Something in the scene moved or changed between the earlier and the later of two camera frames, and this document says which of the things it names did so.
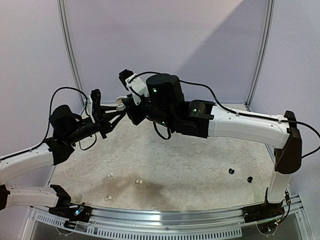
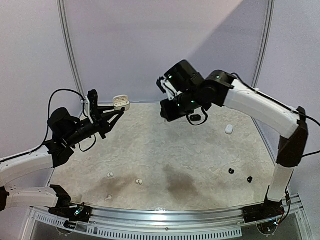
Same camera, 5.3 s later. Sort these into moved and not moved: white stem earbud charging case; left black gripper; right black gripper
Moved: right black gripper
Not moved: white stem earbud charging case; left black gripper
